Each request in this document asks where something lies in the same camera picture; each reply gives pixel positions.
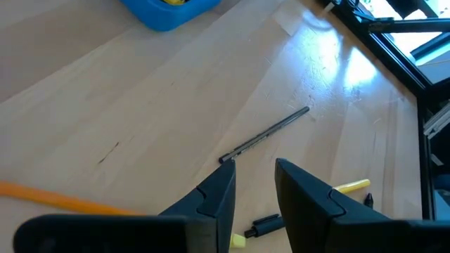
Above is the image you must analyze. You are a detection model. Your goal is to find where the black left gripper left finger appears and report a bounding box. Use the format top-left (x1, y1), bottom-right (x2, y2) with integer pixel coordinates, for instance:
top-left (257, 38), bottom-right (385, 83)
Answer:
top-left (12, 158), bottom-right (237, 253)

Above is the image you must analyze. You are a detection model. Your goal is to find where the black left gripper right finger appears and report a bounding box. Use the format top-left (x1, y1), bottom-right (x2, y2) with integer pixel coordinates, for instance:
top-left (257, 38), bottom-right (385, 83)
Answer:
top-left (274, 157), bottom-right (450, 253)

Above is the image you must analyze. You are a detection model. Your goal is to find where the yellow brite liner highlighter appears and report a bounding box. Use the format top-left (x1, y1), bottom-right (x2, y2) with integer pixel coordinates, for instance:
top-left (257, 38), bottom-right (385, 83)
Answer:
top-left (230, 179), bottom-right (371, 249)

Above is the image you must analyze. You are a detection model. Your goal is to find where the black pencil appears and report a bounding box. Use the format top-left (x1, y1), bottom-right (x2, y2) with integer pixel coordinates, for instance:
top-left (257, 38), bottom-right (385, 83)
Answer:
top-left (217, 105), bottom-right (311, 165)

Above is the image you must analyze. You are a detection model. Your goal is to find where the yellow paintbrush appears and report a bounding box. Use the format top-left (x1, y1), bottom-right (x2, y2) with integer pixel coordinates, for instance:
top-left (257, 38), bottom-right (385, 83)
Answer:
top-left (0, 180), bottom-right (145, 217)

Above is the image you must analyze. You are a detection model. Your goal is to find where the blue plastic pencil box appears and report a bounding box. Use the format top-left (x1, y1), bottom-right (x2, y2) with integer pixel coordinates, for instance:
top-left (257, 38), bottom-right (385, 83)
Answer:
top-left (119, 0), bottom-right (223, 32)

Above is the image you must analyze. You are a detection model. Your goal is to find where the black table frame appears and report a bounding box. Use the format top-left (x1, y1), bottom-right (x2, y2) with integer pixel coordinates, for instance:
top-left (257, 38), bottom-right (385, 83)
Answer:
top-left (316, 0), bottom-right (450, 221)

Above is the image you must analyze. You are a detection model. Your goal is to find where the silver aluminium rail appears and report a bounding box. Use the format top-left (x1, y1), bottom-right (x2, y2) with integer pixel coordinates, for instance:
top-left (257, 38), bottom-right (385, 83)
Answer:
top-left (423, 101), bottom-right (450, 141)

